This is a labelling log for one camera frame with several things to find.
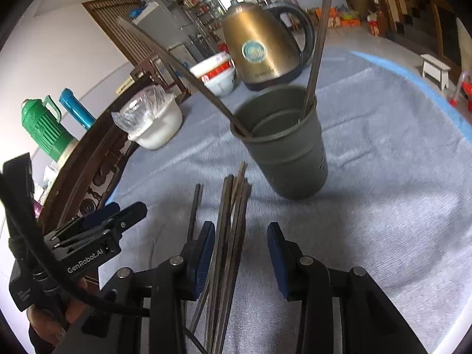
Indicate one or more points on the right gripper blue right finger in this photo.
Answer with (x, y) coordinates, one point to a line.
(285, 256)

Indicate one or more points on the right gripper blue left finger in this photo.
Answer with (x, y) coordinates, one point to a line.
(197, 257)

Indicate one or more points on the left hand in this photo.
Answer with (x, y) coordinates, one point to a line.
(47, 327)

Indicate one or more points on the dark wooden sideboard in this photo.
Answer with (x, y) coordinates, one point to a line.
(94, 167)

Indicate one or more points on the dark grey utensil cup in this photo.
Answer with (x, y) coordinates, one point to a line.
(287, 147)

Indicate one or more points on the green thermos jug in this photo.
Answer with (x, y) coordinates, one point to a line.
(42, 120)

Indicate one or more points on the white bowl with plastic bag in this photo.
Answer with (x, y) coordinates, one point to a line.
(150, 118)

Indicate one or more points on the blue thermos bottle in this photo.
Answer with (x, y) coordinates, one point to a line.
(75, 108)

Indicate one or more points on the stacked red white bowls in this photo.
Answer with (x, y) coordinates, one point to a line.
(217, 73)

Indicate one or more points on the golden electric kettle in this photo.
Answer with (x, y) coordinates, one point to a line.
(264, 51)

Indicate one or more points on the grey refrigerator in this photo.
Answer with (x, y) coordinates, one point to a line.
(171, 27)

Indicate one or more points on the white small stool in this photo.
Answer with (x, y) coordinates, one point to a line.
(436, 70)

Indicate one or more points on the orange box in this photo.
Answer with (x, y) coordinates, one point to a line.
(343, 18)

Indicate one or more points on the red plastic chair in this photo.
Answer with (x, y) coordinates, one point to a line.
(464, 87)

